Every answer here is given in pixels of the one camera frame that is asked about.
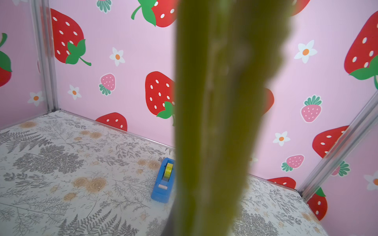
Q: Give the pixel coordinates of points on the blue tape dispenser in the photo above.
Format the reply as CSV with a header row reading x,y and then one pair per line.
x,y
164,182

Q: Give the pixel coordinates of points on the aluminium corner post left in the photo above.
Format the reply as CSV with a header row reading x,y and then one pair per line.
x,y
42,25

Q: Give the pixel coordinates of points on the aluminium corner post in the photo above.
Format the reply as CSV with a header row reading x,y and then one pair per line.
x,y
364,122
42,25

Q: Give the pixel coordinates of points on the aluminium corner post right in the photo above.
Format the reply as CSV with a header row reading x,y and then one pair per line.
x,y
364,122

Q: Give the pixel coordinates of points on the pink artificial flower bouquet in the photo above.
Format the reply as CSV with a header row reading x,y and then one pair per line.
x,y
226,52

